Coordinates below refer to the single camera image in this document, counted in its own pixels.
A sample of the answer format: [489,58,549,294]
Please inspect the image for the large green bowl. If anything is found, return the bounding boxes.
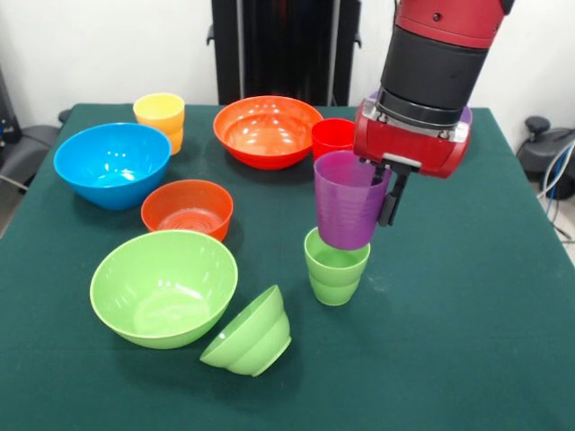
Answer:
[89,229,239,350]

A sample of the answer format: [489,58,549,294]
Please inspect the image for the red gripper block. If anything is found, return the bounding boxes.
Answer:
[353,110,472,227]

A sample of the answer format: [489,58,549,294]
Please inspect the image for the black machine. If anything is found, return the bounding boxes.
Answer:
[0,62,22,149]

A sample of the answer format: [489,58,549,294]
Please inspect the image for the blue and white cables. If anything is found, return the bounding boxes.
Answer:
[536,143,575,243]

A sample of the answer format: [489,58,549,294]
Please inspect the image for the small green bowl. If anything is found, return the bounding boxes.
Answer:
[199,284,293,378]

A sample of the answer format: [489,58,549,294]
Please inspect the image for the green cup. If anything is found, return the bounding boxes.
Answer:
[304,227,372,307]

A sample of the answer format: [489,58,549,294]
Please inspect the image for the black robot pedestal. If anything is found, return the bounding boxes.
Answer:
[206,0,363,107]

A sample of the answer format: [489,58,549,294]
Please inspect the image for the large purple bowl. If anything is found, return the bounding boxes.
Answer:
[366,91,473,152]

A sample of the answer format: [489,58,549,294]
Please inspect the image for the red cup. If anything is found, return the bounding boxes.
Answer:
[311,118,358,163]

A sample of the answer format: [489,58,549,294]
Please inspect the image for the purple cup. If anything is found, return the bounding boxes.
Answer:
[313,150,393,251]

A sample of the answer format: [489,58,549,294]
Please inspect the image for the dark green tablecloth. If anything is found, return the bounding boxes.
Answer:
[0,103,575,431]

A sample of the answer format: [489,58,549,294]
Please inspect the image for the small orange bowl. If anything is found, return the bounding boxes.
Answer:
[139,179,234,242]

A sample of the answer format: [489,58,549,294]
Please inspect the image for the large orange bowl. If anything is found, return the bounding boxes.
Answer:
[212,94,325,171]

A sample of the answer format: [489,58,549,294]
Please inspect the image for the blue bowl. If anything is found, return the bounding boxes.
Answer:
[53,122,173,211]

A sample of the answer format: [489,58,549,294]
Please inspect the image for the yellow cup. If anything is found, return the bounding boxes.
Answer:
[132,92,186,156]

